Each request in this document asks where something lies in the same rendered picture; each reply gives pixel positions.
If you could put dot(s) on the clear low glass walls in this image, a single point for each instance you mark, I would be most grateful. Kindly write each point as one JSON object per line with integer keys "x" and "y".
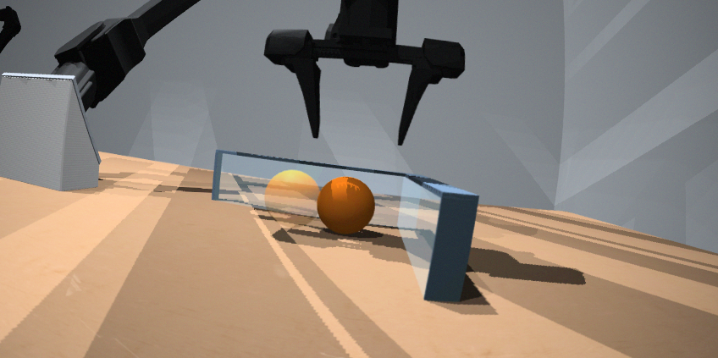
{"x": 399, "y": 202}

